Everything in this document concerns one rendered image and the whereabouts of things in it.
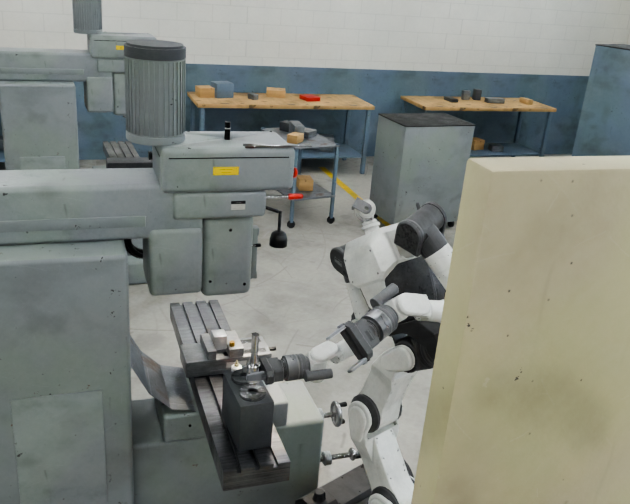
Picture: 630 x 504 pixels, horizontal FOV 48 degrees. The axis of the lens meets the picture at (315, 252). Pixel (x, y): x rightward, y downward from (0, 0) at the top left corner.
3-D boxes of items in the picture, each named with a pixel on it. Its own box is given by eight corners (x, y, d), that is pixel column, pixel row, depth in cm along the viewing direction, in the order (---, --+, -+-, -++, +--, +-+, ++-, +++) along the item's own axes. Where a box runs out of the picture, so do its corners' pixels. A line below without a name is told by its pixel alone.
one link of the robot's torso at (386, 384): (395, 426, 269) (454, 352, 239) (362, 443, 258) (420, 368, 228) (371, 394, 275) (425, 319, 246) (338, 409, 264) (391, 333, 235)
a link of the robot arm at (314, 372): (293, 348, 245) (324, 344, 249) (289, 371, 251) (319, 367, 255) (303, 370, 236) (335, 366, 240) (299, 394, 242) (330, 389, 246)
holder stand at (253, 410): (253, 410, 265) (255, 364, 258) (271, 446, 247) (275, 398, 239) (221, 415, 261) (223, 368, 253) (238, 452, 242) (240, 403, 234)
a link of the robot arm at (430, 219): (439, 244, 231) (415, 210, 231) (457, 235, 224) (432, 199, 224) (419, 262, 224) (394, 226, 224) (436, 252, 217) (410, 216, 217)
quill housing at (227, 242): (239, 273, 287) (242, 197, 275) (251, 295, 269) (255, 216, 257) (192, 276, 281) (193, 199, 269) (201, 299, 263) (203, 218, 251)
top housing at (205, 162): (274, 170, 278) (276, 129, 272) (294, 191, 255) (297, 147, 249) (151, 172, 262) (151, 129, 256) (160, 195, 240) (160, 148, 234)
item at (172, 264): (191, 267, 282) (192, 205, 272) (202, 294, 260) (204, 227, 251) (142, 270, 275) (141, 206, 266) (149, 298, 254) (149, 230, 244)
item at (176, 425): (265, 380, 320) (267, 357, 316) (287, 427, 290) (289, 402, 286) (153, 394, 304) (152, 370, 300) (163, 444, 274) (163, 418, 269)
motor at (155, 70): (180, 132, 257) (181, 40, 245) (189, 146, 240) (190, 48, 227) (123, 132, 250) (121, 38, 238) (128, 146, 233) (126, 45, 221)
